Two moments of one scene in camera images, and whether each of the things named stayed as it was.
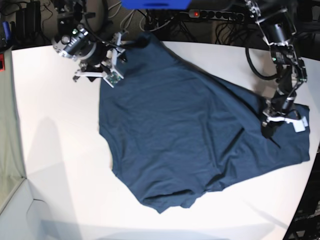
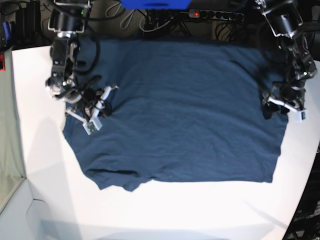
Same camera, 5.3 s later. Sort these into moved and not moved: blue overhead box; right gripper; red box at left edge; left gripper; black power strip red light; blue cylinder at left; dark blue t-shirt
Moved: right gripper; dark blue t-shirt; left gripper
Not moved: red box at left edge; blue cylinder at left; black power strip red light; blue overhead box
